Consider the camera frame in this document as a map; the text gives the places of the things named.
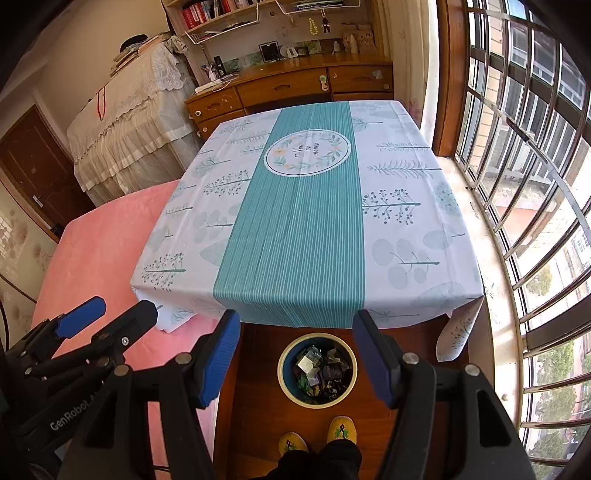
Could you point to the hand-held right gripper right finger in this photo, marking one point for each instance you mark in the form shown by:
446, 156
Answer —
376, 360

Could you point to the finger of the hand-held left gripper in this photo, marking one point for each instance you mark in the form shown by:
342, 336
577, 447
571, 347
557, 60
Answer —
134, 318
78, 317

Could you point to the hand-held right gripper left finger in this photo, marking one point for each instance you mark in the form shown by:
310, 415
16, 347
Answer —
217, 360

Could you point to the cream rimmed blue bin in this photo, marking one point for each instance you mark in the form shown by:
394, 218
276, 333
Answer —
318, 403

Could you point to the pile of crumpled wrappers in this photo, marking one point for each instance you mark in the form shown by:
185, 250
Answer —
323, 374

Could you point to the pink bed blanket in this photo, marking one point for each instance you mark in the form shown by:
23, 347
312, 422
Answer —
101, 249

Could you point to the yellow slipper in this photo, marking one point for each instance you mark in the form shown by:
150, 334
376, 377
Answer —
293, 444
342, 429

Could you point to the person's right leg black trousers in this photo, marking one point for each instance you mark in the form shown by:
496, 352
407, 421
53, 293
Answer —
341, 461

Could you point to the person's leg black trousers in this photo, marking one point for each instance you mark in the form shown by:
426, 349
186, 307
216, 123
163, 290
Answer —
295, 468
341, 461

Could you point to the person's left leg black trousers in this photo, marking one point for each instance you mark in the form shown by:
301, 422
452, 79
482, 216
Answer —
295, 468

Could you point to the white window sill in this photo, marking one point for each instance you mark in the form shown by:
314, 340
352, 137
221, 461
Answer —
480, 240

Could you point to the brown wooden door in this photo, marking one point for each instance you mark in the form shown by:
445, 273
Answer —
32, 161

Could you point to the white power strip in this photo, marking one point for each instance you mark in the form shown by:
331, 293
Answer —
207, 86

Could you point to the stack of books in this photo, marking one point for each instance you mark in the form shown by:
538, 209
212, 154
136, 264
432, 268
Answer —
138, 50

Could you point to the window with metal bars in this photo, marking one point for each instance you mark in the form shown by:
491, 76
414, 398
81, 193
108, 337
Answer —
508, 120

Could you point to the wooden desk with drawers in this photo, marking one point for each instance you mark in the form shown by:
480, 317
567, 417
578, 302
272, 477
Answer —
281, 87

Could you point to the row of books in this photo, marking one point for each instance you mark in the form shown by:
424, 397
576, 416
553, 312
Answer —
207, 11

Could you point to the black picture frame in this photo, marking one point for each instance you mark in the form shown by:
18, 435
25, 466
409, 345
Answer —
269, 51

